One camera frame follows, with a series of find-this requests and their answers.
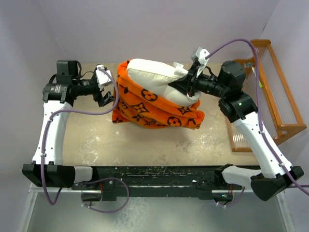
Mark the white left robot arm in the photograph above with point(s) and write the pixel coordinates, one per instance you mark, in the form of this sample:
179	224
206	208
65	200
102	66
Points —
59	94

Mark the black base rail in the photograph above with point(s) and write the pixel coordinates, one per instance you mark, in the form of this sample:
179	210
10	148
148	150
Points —
200	182

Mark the aluminium frame rail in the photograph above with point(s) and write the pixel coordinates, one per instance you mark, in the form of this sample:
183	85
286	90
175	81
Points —
139	214

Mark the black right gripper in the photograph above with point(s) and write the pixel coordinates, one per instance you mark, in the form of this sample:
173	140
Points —
188	84

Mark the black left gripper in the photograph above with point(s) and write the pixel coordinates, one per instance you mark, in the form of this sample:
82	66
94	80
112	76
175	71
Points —
107	98

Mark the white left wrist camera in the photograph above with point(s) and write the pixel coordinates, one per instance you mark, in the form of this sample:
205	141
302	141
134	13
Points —
102	79

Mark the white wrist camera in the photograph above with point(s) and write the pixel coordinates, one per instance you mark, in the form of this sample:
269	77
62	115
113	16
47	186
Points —
102	79
200	57

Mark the orange patterned pillowcase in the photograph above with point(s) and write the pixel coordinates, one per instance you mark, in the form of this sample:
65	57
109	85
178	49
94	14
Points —
149	110

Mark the white pillow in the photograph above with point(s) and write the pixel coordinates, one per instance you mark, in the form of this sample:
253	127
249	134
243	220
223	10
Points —
156	76

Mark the grey small clip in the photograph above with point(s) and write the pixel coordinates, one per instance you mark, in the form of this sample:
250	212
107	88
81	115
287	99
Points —
248	64

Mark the orange wooden tiered rack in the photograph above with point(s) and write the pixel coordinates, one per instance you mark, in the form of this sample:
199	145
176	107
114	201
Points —
279	111

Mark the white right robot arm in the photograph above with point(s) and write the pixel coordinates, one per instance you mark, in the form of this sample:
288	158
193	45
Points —
276	173

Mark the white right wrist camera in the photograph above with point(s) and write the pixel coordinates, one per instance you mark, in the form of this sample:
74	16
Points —
200	57

